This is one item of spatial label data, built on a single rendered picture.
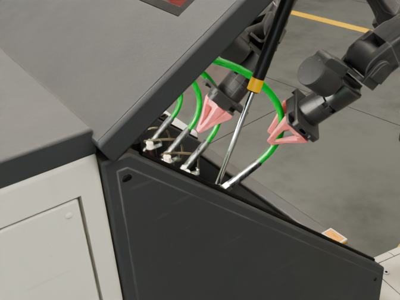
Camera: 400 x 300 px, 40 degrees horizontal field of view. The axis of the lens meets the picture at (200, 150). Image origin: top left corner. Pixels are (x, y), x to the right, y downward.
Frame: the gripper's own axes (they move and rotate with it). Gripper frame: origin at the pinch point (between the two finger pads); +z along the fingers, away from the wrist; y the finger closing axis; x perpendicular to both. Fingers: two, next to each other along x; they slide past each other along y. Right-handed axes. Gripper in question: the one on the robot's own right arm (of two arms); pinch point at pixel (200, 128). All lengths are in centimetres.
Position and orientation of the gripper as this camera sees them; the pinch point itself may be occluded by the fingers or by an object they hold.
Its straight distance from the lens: 118.2
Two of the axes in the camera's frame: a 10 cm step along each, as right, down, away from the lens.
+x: 3.2, 4.6, -8.3
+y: -7.1, -4.6, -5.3
